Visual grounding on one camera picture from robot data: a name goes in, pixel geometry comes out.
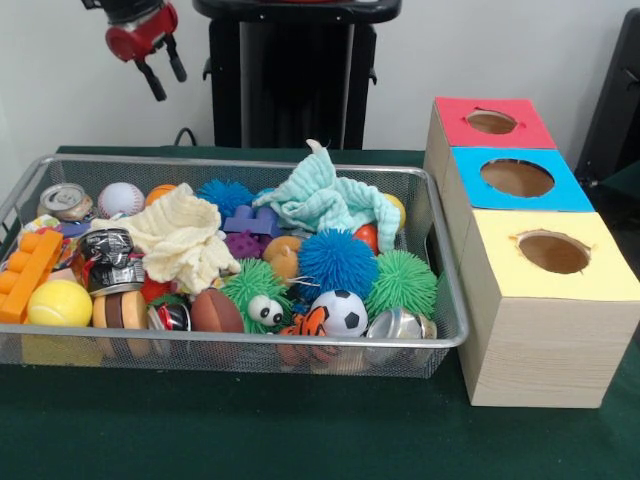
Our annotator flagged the small blue spiky ball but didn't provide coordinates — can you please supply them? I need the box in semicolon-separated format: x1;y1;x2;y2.
197;179;257;216

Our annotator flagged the large blue spiky ball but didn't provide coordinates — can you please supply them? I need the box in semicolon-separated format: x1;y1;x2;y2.
297;228;379;299

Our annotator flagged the cream knitted cloth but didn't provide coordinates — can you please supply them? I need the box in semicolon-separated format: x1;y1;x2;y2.
93;183;243;295

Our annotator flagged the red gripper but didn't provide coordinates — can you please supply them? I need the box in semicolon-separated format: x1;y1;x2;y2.
104;3;189;103

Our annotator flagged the green furry googly-eyed toy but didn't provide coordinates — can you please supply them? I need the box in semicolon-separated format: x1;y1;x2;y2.
223;258;294;335

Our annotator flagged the orange toy brick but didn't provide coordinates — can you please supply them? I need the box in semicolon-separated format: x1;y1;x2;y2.
0;229;65;324

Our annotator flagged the black monitor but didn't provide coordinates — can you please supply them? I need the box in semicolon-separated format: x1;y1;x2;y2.
578;8;640;201

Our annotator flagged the small soccer ball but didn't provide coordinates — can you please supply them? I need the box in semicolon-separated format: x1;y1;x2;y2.
310;289;370;338

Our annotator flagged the mint green cloth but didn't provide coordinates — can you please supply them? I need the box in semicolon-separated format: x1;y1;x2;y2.
253;139;401;253

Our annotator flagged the yellow tennis ball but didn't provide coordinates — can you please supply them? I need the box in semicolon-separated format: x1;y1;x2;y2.
27;279;94;328

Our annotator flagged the yellow smiley ball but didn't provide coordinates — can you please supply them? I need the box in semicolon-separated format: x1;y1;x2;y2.
385;193;407;234

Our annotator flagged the white baseball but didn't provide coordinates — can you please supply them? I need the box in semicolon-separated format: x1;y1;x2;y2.
98;182;147;219

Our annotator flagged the green spiky ball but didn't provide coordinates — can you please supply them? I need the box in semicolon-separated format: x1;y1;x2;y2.
364;249;440;319

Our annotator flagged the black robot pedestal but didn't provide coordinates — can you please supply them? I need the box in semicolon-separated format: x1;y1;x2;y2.
193;0;403;151

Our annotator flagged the clear mesh bin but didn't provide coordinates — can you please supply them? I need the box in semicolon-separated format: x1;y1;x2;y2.
0;153;471;379

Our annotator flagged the wooden box with three holes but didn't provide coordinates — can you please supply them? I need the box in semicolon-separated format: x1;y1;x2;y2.
424;96;640;409

